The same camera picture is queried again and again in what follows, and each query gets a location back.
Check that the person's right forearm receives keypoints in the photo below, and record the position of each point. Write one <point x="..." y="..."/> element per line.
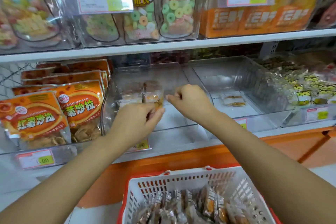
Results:
<point x="278" y="179"/>

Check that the white snack shelf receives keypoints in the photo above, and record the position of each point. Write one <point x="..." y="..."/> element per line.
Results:
<point x="183" y="44"/>

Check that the person's right hand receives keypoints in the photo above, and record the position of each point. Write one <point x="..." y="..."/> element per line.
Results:
<point x="191" y="104"/>

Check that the small yellow wrapped snack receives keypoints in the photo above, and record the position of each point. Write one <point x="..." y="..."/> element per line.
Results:
<point x="233" y="100"/>

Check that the person's left forearm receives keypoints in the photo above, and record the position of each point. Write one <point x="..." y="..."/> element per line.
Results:
<point x="57" y="189"/>

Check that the white koala candy bag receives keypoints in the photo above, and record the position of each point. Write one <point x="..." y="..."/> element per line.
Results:
<point x="141" y="24"/>
<point x="102" y="27"/>
<point x="178" y="8"/>

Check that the yellow cat candy bag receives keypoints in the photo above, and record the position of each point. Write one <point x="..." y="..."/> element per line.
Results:
<point x="29" y="14"/>

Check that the yellow hamster snack packets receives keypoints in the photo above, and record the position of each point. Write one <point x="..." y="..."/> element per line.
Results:
<point x="309" y="84"/>

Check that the white red-rimmed shopping basket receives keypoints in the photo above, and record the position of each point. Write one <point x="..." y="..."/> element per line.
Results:
<point x="134" y="184"/>

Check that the orange shelf base panel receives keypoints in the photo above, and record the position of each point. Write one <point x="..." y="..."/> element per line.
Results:
<point x="299" y="150"/>

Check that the row of clear snacks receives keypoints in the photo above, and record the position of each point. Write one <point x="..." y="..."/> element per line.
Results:
<point x="137" y="95"/>

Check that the pile of small brown snacks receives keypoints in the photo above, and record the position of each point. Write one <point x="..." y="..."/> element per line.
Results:
<point x="194" y="208"/>

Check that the person's left hand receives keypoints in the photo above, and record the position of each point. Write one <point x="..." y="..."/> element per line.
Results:
<point x="134" y="125"/>

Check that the stack of orange packets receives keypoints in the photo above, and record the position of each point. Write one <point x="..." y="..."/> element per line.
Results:
<point x="36" y="119"/>

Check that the orange label snack bag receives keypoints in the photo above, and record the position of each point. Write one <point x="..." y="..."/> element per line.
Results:
<point x="223" y="21"/>
<point x="258" y="19"/>
<point x="291" y="16"/>

